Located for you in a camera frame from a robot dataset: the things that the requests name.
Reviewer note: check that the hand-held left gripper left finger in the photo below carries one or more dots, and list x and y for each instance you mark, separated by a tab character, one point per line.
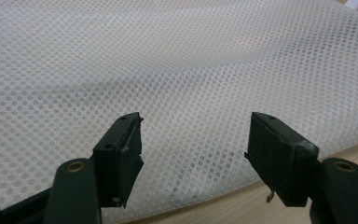
118	161

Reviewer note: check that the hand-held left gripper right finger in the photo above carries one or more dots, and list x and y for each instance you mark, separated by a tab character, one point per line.
282	161

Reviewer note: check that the white mesh laundry bag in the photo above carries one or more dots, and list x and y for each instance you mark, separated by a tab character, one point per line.
174	62

